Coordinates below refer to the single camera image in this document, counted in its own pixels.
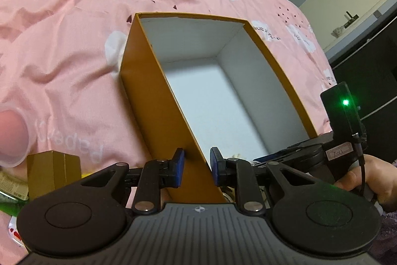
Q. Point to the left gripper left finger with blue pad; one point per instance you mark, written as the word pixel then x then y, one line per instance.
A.
pixel 155 176

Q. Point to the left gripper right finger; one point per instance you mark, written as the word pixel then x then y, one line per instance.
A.
pixel 239 175

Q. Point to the orange cardboard box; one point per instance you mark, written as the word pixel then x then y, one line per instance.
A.
pixel 201 81

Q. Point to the person's right hand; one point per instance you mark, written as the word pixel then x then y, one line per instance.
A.
pixel 380 176

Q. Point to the gold small box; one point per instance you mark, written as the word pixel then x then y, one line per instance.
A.
pixel 51 170

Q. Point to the pink bottle with orange cap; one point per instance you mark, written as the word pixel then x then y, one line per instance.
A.
pixel 17 136

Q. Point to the green printed packet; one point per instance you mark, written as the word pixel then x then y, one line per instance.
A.
pixel 14 194

